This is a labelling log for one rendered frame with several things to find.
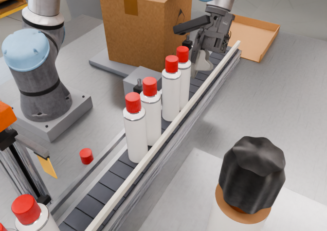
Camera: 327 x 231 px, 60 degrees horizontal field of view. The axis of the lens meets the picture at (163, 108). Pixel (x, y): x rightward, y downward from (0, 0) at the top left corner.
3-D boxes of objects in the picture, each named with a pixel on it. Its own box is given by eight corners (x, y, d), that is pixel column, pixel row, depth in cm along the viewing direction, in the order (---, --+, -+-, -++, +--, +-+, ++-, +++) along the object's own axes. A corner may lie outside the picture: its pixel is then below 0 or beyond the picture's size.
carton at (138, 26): (164, 73, 106) (164, 2, 88) (108, 60, 113) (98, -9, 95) (189, 37, 127) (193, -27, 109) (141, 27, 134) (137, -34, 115)
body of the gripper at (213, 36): (217, 54, 80) (231, 11, 77) (190, 46, 84) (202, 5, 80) (224, 55, 87) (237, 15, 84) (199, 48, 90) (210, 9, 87)
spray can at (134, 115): (141, 167, 72) (135, 107, 58) (124, 159, 74) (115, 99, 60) (152, 153, 75) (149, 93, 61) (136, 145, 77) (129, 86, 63)
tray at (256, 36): (259, 62, 115) (262, 54, 113) (201, 46, 125) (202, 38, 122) (278, 32, 134) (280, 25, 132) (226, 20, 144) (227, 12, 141)
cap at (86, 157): (89, 166, 78) (87, 158, 76) (79, 162, 79) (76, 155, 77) (96, 156, 80) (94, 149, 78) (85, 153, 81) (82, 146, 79)
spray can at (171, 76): (173, 125, 83) (175, 66, 69) (158, 118, 84) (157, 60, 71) (182, 114, 86) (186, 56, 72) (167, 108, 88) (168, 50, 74)
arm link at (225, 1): (206, -11, 79) (214, -5, 87) (201, 5, 81) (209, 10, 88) (231, -6, 77) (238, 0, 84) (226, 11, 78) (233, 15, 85)
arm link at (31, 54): (10, 94, 78) (-10, 51, 69) (24, 66, 88) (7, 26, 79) (54, 92, 79) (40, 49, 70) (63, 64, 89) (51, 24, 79)
